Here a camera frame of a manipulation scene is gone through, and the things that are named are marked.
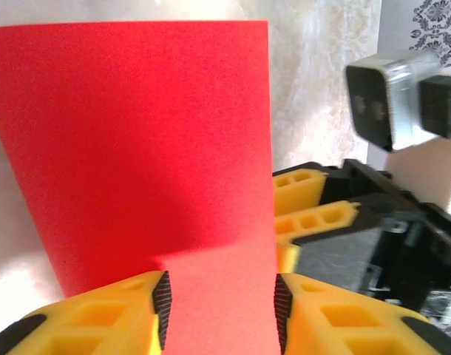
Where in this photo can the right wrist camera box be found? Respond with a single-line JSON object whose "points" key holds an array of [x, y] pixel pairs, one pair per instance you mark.
{"points": [[373, 103]]}

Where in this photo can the red paper sheet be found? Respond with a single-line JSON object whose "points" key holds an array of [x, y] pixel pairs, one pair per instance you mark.
{"points": [[137, 129]]}

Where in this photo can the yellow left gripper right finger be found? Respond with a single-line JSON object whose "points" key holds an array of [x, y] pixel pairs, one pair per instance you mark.
{"points": [[340, 325]]}

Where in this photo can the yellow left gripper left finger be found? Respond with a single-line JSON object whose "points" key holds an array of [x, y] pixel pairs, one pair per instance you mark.
{"points": [[100, 321]]}

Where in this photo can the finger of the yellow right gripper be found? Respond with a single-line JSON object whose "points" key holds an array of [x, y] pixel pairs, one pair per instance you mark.
{"points": [[295, 188], [310, 222]]}

